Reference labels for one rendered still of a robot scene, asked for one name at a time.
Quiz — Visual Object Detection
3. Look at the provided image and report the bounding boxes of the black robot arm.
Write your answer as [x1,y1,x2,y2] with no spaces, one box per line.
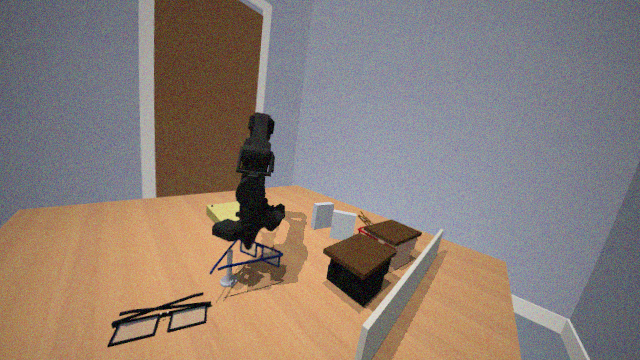
[235,112,285,232]

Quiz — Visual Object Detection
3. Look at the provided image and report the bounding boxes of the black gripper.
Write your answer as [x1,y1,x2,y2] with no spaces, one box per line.
[212,204,263,250]

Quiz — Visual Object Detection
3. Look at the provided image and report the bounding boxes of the long white flat bar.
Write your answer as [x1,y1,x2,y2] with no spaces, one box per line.
[354,228,444,360]

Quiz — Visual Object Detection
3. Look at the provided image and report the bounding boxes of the black-framed glasses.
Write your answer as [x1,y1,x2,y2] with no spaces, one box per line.
[107,293,211,348]

